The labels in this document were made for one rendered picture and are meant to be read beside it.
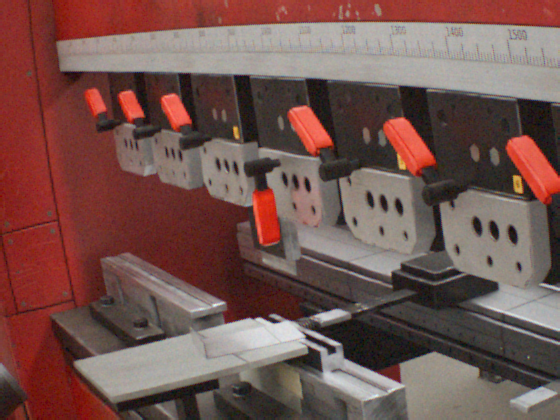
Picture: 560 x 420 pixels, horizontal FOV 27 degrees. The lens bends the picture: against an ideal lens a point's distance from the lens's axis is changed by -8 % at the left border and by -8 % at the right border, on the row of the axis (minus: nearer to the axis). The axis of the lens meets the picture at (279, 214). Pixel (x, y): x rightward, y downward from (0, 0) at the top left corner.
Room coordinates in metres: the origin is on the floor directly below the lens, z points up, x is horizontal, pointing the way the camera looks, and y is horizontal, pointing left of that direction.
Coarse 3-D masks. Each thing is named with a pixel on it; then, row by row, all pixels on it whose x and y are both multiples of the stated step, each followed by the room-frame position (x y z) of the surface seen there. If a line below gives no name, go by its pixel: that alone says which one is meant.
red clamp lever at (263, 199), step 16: (256, 160) 1.40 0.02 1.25; (272, 160) 1.41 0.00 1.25; (256, 176) 1.40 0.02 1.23; (256, 192) 1.40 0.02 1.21; (272, 192) 1.41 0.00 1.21; (256, 208) 1.40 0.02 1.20; (272, 208) 1.40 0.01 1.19; (256, 224) 1.41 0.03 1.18; (272, 224) 1.40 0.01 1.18; (272, 240) 1.40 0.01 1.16
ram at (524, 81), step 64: (64, 0) 2.25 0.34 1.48; (128, 0) 1.87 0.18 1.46; (192, 0) 1.61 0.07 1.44; (256, 0) 1.42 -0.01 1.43; (320, 0) 1.27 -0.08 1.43; (384, 0) 1.14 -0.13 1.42; (448, 0) 1.04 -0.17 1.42; (512, 0) 0.94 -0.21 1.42; (64, 64) 2.30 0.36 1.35; (128, 64) 1.91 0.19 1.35; (192, 64) 1.64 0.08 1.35; (256, 64) 1.45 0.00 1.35; (320, 64) 1.29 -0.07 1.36; (384, 64) 1.17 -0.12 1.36; (448, 64) 1.06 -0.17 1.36; (512, 64) 0.96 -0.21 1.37
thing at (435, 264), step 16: (432, 256) 1.68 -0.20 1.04; (448, 256) 1.67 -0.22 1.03; (400, 272) 1.67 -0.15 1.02; (416, 272) 1.64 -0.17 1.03; (432, 272) 1.60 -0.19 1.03; (448, 272) 1.61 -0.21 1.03; (464, 272) 1.62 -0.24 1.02; (400, 288) 1.67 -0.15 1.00; (416, 288) 1.63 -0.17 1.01; (432, 288) 1.59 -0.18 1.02; (448, 288) 1.59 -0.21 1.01; (464, 288) 1.60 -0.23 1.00; (480, 288) 1.61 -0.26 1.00; (496, 288) 1.62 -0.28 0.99; (368, 304) 1.61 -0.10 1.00; (384, 304) 1.60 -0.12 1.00; (432, 304) 1.59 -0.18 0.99; (448, 304) 1.59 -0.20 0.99; (320, 320) 1.57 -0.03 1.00; (336, 320) 1.57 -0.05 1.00
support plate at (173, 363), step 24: (96, 360) 1.54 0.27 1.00; (120, 360) 1.53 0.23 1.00; (144, 360) 1.52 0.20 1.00; (168, 360) 1.51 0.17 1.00; (192, 360) 1.49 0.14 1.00; (216, 360) 1.48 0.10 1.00; (240, 360) 1.47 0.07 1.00; (264, 360) 1.46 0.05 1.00; (96, 384) 1.45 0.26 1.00; (120, 384) 1.43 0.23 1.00; (144, 384) 1.42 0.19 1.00; (168, 384) 1.41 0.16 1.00
